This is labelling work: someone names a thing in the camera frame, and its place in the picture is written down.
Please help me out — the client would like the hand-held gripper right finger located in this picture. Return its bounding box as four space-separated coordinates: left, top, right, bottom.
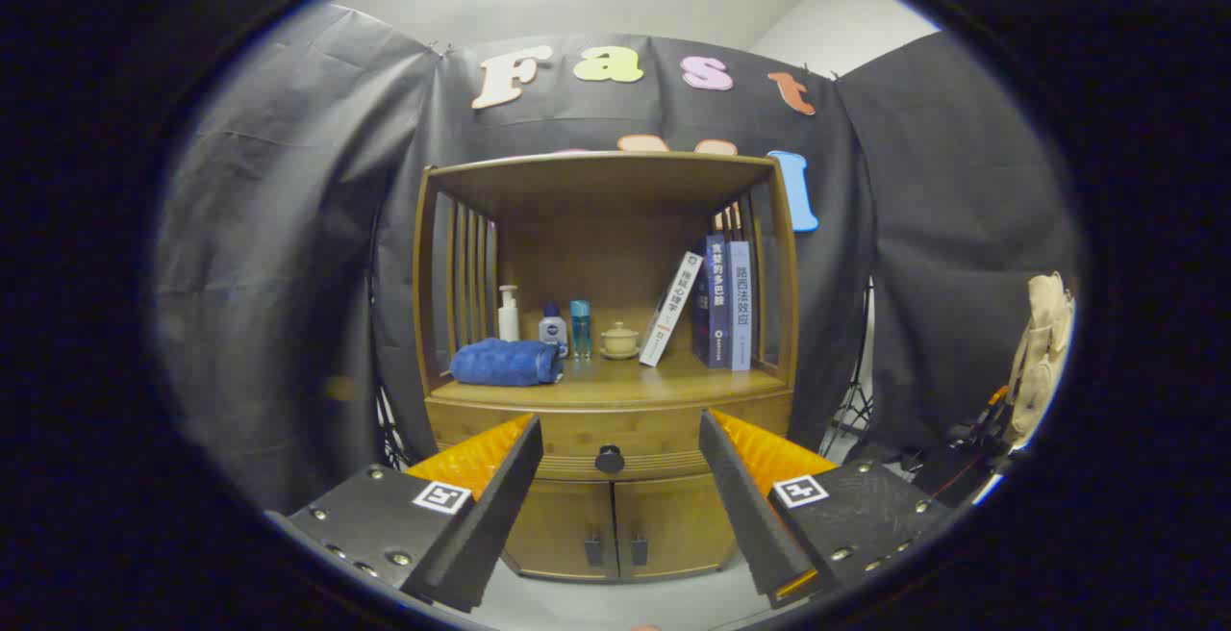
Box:
698 408 953 611

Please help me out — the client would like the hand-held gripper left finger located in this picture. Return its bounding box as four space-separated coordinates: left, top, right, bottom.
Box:
267 412 544 615

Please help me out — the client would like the wooden drawer with black knob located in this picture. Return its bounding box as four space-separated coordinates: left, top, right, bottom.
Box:
426 389 795 483

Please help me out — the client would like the wooden countertop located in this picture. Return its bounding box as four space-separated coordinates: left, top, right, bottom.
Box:
431 354 790 411

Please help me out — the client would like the wooden cabinet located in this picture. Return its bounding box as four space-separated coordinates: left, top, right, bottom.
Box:
412 150 801 582

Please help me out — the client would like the rolled blue towel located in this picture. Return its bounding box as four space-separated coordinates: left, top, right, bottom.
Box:
449 338 566 388

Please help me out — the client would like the black tripod stand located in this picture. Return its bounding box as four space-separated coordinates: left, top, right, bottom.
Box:
817 275 876 464

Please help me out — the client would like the white bottle with blue cap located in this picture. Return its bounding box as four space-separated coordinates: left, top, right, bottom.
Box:
538 302 569 359

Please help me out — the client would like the pale grey-blue book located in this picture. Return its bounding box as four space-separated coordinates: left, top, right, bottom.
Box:
726 240 754 372

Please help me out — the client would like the black equipment with orange parts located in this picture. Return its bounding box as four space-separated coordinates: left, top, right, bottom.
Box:
904 386 1020 507

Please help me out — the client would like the dark blue book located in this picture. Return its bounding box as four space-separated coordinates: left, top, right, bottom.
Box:
691 234 732 369

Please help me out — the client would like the beige lidded teacup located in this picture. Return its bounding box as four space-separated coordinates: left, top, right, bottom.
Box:
599 321 641 362

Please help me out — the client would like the white book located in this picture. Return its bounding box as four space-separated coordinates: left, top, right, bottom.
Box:
639 250 704 367

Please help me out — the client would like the beige bag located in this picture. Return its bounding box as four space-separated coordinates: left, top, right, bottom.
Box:
1005 271 1076 444

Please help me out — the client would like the black backdrop cloth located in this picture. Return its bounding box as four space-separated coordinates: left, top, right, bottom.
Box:
154 1 1083 517

